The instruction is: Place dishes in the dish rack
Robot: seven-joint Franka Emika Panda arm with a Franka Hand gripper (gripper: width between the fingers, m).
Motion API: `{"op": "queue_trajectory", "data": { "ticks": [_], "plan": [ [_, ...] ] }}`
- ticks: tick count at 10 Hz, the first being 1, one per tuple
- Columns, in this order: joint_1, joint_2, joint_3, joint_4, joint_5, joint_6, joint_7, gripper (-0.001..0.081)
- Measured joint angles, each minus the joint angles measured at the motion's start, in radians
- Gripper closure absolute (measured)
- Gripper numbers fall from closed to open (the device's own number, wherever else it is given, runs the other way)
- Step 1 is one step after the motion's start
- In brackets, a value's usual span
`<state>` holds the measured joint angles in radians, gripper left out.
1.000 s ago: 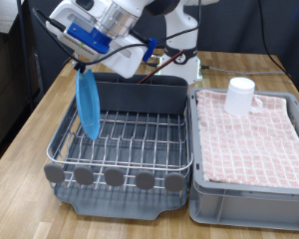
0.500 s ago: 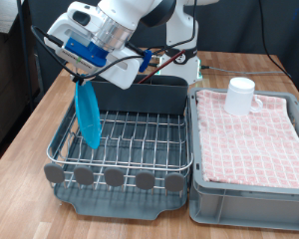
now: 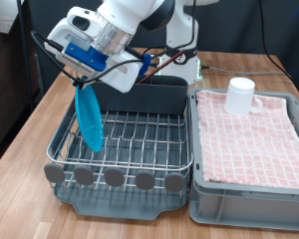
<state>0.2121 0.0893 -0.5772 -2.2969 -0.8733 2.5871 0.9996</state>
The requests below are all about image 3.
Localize pink checked towel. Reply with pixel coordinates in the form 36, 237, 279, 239
195, 89, 299, 190

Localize steel wire dish rack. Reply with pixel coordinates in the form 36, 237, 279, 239
46, 88, 194, 195

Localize grey plastic crate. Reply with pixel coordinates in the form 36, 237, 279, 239
187, 87, 299, 232

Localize brown wooden spoon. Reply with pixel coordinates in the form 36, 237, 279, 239
138, 49, 186, 85

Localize thick black table cable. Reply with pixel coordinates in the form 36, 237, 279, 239
124, 45, 166, 69

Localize dark cabinet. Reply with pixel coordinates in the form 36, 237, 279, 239
0, 29, 31, 157

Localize black metal post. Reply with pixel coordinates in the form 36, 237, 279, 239
16, 0, 36, 111

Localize black camera cable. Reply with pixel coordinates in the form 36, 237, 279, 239
31, 0, 197, 84

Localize light grey panel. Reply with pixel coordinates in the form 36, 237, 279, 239
0, 0, 24, 35

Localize blue plate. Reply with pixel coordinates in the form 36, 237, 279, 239
75, 78, 105, 153

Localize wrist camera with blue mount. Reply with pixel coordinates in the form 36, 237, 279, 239
44, 34, 110, 76

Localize metal dish rack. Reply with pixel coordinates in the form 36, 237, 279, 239
53, 89, 190, 221

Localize white mug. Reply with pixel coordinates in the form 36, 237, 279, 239
223, 77, 264, 118

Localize dark grey utensil holder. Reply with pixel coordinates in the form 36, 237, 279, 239
79, 72, 189, 116

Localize thin grey table cable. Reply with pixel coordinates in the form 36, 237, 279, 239
200, 65, 288, 76

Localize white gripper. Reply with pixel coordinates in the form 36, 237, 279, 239
46, 6, 142, 94

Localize thin black hanging cable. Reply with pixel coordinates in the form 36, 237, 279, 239
257, 0, 293, 79

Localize blue cable clip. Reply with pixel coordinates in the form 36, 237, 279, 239
138, 53, 152, 77

